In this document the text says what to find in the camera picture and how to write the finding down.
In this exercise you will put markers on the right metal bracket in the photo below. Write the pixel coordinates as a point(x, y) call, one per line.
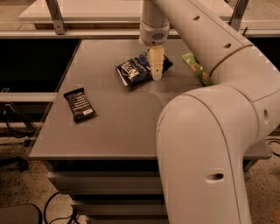
point(239, 10)

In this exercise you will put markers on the metal bracket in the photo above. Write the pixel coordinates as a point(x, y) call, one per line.
point(239, 10)
point(57, 19)

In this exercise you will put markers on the white shelf board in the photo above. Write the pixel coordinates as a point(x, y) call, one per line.
point(86, 14)

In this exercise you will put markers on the green snack bag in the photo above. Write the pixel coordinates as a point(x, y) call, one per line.
point(193, 63)

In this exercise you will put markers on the left metal bracket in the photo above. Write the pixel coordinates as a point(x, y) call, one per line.
point(57, 19)

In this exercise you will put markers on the black snack bar wrapper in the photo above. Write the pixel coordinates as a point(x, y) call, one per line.
point(79, 104)

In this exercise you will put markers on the black office chair base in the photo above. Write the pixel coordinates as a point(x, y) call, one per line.
point(9, 107)

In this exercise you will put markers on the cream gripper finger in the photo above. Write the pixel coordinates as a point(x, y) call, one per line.
point(156, 59)

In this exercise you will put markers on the blue chip bag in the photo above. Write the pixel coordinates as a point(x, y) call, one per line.
point(136, 70)

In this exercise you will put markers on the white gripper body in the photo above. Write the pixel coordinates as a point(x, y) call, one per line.
point(154, 34)

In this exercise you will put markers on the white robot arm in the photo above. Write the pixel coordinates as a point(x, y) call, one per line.
point(203, 134)

